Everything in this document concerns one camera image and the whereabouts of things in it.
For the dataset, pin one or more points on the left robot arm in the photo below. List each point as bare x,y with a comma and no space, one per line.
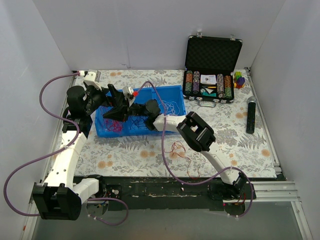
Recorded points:
58,198

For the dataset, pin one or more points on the black microphone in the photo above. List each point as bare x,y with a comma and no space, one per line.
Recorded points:
251,115

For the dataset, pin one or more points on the colourful block toy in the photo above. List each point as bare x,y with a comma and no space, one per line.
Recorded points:
238,80

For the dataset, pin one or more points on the blue three-compartment bin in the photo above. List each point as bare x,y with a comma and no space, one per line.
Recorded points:
168,97

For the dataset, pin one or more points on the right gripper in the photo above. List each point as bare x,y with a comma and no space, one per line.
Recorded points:
127,107

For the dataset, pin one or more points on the black poker chip case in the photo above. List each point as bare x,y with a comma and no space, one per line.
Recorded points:
209,64

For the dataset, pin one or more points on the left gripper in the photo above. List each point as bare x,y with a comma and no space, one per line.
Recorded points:
111,93

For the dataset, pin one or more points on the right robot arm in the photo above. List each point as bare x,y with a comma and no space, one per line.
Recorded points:
198,135

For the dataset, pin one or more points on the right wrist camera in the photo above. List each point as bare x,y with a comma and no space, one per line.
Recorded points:
129,95

